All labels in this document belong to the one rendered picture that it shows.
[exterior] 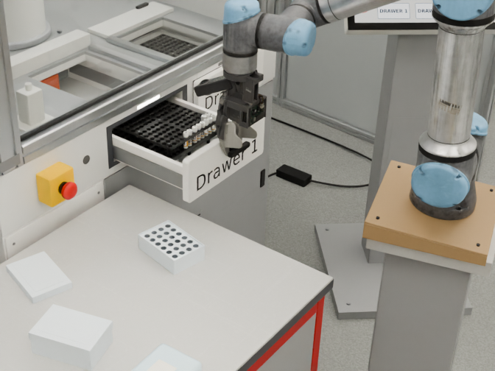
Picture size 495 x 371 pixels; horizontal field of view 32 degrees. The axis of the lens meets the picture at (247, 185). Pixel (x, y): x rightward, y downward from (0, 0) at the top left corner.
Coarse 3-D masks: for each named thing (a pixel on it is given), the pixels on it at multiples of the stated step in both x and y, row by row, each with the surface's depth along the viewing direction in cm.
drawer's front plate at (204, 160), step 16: (256, 128) 209; (208, 144) 196; (256, 144) 211; (192, 160) 191; (208, 160) 196; (224, 160) 202; (240, 160) 208; (192, 176) 193; (224, 176) 204; (192, 192) 195
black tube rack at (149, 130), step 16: (144, 112) 214; (160, 112) 214; (176, 112) 215; (192, 112) 215; (128, 128) 208; (144, 128) 207; (160, 128) 208; (176, 128) 208; (144, 144) 207; (160, 144) 201; (192, 144) 207
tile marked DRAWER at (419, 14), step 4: (416, 4) 249; (420, 4) 249; (424, 4) 249; (428, 4) 249; (416, 8) 249; (420, 8) 249; (424, 8) 249; (428, 8) 249; (416, 12) 249; (420, 12) 249; (424, 12) 249; (428, 12) 249; (416, 16) 248; (420, 16) 248; (424, 16) 249; (428, 16) 249
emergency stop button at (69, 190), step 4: (68, 184) 187; (72, 184) 187; (76, 184) 189; (64, 188) 186; (68, 188) 186; (72, 188) 187; (76, 188) 188; (64, 192) 186; (68, 192) 187; (72, 192) 188; (76, 192) 189; (64, 196) 187; (68, 196) 187; (72, 196) 188
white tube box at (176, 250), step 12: (156, 228) 191; (168, 228) 191; (180, 228) 191; (144, 240) 188; (156, 240) 188; (168, 240) 188; (180, 240) 188; (192, 240) 188; (156, 252) 186; (168, 252) 185; (180, 252) 185; (192, 252) 184; (204, 252) 187; (168, 264) 184; (180, 264) 183; (192, 264) 186
